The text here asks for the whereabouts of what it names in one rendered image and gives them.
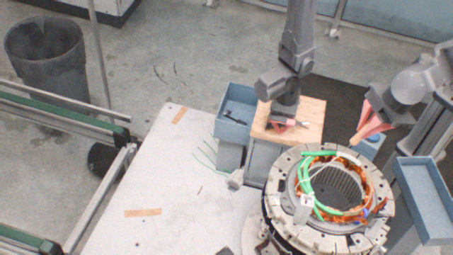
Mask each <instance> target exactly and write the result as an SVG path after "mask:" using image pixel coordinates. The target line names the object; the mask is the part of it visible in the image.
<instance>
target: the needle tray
mask: <svg viewBox="0 0 453 255"><path fill-rule="evenodd" d="M391 168H392V170H393V173H394V176H395V177H396V181H397V184H398V187H399V188H400V191H401V192H400V194H399V195H398V197H397V198H396V200H395V201H394V216H393V217H391V224H390V225H389V227H390V230H389V232H388V233H387V234H386V236H385V237H386V238H387V240H386V241H385V242H384V243H383V244H382V246H384V245H386V246H388V249H387V250H386V251H385V252H384V253H383V255H410V253H411V252H412V251H413V250H414V249H415V248H416V247H417V246H418V245H420V244H421V243H422V245H423V246H424V247H431V246H444V245H453V198H452V196H451V194H450V192H449V190H448V188H447V186H446V184H445V181H444V179H443V177H442V175H441V174H440V172H439V171H438V169H437V167H436V164H435V162H434V160H433V158H432V156H420V157H397V158H395V160H394V162H393V164H392V165H391Z"/></svg>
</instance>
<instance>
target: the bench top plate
mask: <svg viewBox="0 0 453 255"><path fill-rule="evenodd" d="M181 107H182V106H181V105H178V104H175V103H169V102H166V104H165V105H164V106H163V107H162V109H161V110H160V113H159V115H158V116H157V118H156V120H155V122H154V124H153V125H152V127H151V129H150V131H149V133H148V135H147V137H146V138H145V140H144V142H143V143H142V144H141V146H140V148H139V149H138V152H137V154H136V155H135V157H134V159H133V160H132V163H131V164H130V166H129V168H128V170H127V171H126V174H125V176H124V177H123V179H122V181H121V182H120V185H119V186H118V187H117V190H115V192H114V194H113V196H112V198H111V199H110V202H109V204H108V205H107V207H106V209H105V210H104V212H103V214H102V215H101V218H100V219H99V221H98V224H97V225H96V227H95V229H94V231H93V232H92V234H91V236H90V237H89V239H88V241H87V243H86V245H85V246H84V248H83V250H82V252H81V254H80V255H214V254H216V253H217V252H218V247H219V250H220V249H223V248H224V247H225V246H228V247H229V248H230V249H231V250H232V251H233V252H234V254H235V255H242V254H241V229H243V224H244V222H245V220H246V217H247V215H248V214H249V213H250V210H251V208H252V207H253V206H254V205H255V204H256V203H257V202H258V201H259V200H260V199H262V198H261V197H260V195H261V194H262V191H260V189H257V188H251V187H248V186H243V185H242V186H241V187H240V189H239V190H238V191H236V192H235V193H233V192H231V191H230V190H229V189H228V188H227V186H228V181H229V177H230V176H231V174H227V173H224V172H220V171H216V166H215V165H214V164H213V163H212V162H211V161H210V159H211V160H212V161H213V162H214V163H215V164H216V163H217V155H216V154H217V150H218V145H217V143H216V142H215V141H214V139H213V137H212V136H213V134H214V119H215V117H216V116H215V115H212V114H209V113H205V112H202V111H201V110H197V109H194V108H189V107H187V108H188V109H187V112H186V113H185V115H183V117H182V118H181V119H180V120H179V121H178V123H177V124H176V125H174V124H173V123H171V121H172V120H173V119H174V117H175V116H176V115H177V113H178V112H179V110H180V108H181ZM210 133H212V136H211V134H210ZM204 141H206V143H207V144H206V143H205V142H204ZM198 147H199V148H200V149H201V150H202V151H203V152H201V151H200V149H199V148H198ZM211 148H212V149H213V150H214V152H215V153H216V154H215V153H214V152H213V151H212V149H211ZM192 153H193V154H194V155H195V156H196V158H197V159H198V160H199V161H198V160H197V159H196V158H195V157H194V156H193V154H192ZM207 156H208V157H209V158H210V159H209V158H208V157H207ZM200 162H202V163H204V164H206V165H208V166H209V167H211V168H213V170H214V171H215V172H217V173H218V174H216V173H215V172H214V171H213V170H212V169H211V168H209V167H208V166H205V165H204V164H201V163H200ZM221 174H225V175H226V176H225V175H221ZM227 176H228V178H227ZM152 208H162V215H157V216H151V217H128V218H126V217H124V210H143V209H152ZM410 255H441V254H440V253H439V252H438V251H437V250H436V249H435V248H434V247H433V246H423V245H422V243H421V244H420V245H418V246H417V247H416V248H415V249H414V250H413V251H412V252H411V253H410Z"/></svg>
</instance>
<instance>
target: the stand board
mask: <svg viewBox="0 0 453 255"><path fill-rule="evenodd" d="M299 98H300V100H301V102H299V108H298V109H297V114H296V117H295V118H294V119H296V120H298V121H299V122H306V123H310V124H303V125H304V126H306V127H308V128H309V129H307V128H305V127H301V126H295V129H294V132H292V129H293V127H291V128H289V129H287V131H286V132H284V133H283V134H277V133H276V131H275V128H270V127H267V128H266V132H265V133H264V129H265V124H266V121H267V118H268V113H269V109H270V104H271V101H269V102H267V103H264V102H262V101H260V100H259V101H258V106H257V108H256V114H255V117H254V119H253V124H252V127H251V133H250V136H251V137H257V138H260V139H264V140H269V141H272V142H277V143H281V144H285V145H290V146H293V147H294V146H297V145H301V144H306V143H308V142H319V144H321V133H322V132H323V122H324V116H325V109H326V101H322V100H318V99H315V98H309V97H306V96H300V97H299Z"/></svg>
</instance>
